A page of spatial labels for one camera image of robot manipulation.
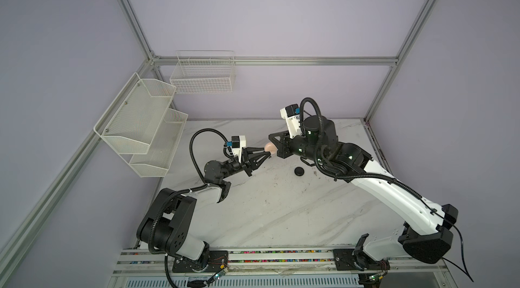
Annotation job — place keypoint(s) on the black round earbud charging case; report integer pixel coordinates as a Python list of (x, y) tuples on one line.
[(299, 171)]

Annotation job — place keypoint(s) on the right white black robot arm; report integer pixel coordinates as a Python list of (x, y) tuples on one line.
[(426, 233)]

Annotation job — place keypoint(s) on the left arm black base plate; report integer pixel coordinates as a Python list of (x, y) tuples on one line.
[(209, 262)]

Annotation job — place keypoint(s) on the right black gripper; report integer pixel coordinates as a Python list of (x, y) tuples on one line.
[(286, 144)]

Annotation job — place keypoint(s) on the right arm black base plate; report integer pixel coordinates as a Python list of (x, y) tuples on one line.
[(349, 259)]

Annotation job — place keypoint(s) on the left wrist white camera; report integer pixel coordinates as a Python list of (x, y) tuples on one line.
[(236, 145)]

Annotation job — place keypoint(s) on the aluminium front rail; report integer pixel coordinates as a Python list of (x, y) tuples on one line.
[(284, 261)]

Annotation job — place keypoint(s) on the wrist white camera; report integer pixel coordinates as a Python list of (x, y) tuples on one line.
[(236, 145), (291, 115)]

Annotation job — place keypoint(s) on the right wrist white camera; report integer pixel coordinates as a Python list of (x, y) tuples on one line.
[(291, 115)]

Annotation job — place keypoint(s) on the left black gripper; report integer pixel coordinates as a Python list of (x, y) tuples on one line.
[(253, 158)]

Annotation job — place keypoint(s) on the lower white mesh shelf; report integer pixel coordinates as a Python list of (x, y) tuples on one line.
[(157, 162)]

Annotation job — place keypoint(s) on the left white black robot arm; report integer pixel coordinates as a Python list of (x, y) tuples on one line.
[(165, 227)]

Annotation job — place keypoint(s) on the white wire basket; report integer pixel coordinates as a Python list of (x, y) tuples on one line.
[(204, 72)]

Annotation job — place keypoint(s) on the upper white mesh shelf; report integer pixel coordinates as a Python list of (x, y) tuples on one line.
[(130, 124)]

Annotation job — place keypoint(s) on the white mesh shelf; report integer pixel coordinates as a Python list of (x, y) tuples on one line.
[(157, 162), (130, 124)]

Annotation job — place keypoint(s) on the pink round charging case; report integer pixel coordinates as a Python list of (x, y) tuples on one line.
[(271, 148)]

